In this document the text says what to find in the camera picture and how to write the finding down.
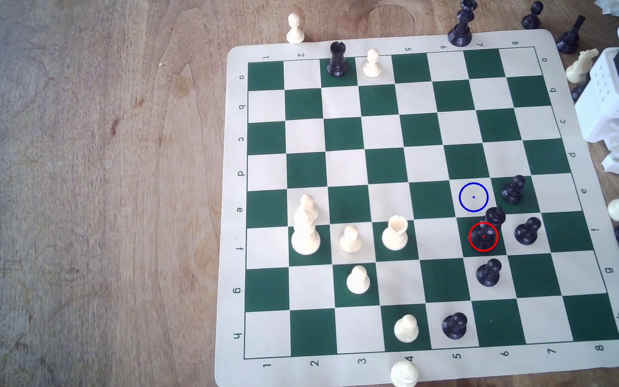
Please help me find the black bishop chess piece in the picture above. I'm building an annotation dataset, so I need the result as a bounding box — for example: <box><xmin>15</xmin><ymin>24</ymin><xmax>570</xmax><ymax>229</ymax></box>
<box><xmin>469</xmin><ymin>206</ymin><xmax>507</xmax><ymax>253</ymax></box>
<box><xmin>556</xmin><ymin>15</ymin><xmax>586</xmax><ymax>55</ymax></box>

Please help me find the white pawn chess piece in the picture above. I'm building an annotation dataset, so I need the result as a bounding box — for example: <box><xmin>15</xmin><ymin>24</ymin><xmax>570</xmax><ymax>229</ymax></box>
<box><xmin>394</xmin><ymin>314</ymin><xmax>419</xmax><ymax>344</ymax></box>
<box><xmin>363</xmin><ymin>49</ymin><xmax>383</xmax><ymax>78</ymax></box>
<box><xmin>390</xmin><ymin>360</ymin><xmax>419</xmax><ymax>387</ymax></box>
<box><xmin>340</xmin><ymin>225</ymin><xmax>362</xmax><ymax>254</ymax></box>
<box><xmin>286</xmin><ymin>13</ymin><xmax>306</xmax><ymax>44</ymax></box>
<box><xmin>346</xmin><ymin>265</ymin><xmax>371</xmax><ymax>295</ymax></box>
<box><xmin>299</xmin><ymin>194</ymin><xmax>320</xmax><ymax>221</ymax></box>

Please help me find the white king chess piece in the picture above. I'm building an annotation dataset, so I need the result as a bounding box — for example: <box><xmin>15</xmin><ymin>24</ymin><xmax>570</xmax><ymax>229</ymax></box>
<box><xmin>291</xmin><ymin>207</ymin><xmax>321</xmax><ymax>256</ymax></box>

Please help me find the green and cream chess mat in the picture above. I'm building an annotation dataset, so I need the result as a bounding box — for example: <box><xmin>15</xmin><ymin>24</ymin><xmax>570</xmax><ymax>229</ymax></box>
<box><xmin>214</xmin><ymin>29</ymin><xmax>619</xmax><ymax>387</ymax></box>

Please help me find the black rook chess piece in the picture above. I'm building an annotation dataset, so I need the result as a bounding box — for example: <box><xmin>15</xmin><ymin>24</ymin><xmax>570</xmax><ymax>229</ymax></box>
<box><xmin>327</xmin><ymin>41</ymin><xmax>349</xmax><ymax>77</ymax></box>

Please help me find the black pawn chess piece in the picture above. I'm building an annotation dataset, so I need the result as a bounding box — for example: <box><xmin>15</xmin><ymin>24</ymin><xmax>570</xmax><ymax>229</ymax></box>
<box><xmin>475</xmin><ymin>258</ymin><xmax>503</xmax><ymax>287</ymax></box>
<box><xmin>521</xmin><ymin>1</ymin><xmax>545</xmax><ymax>30</ymax></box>
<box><xmin>501</xmin><ymin>175</ymin><xmax>527</xmax><ymax>205</ymax></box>
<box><xmin>442</xmin><ymin>312</ymin><xmax>469</xmax><ymax>340</ymax></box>
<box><xmin>514</xmin><ymin>216</ymin><xmax>542</xmax><ymax>246</ymax></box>

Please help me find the black queen chess piece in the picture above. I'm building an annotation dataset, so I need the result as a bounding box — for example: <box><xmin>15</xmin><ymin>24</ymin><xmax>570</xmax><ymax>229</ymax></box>
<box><xmin>447</xmin><ymin>0</ymin><xmax>478</xmax><ymax>47</ymax></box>

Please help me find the white knight chess piece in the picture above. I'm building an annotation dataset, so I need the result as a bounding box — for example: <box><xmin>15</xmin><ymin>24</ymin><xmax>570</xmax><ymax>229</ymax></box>
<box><xmin>566</xmin><ymin>48</ymin><xmax>600</xmax><ymax>85</ymax></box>

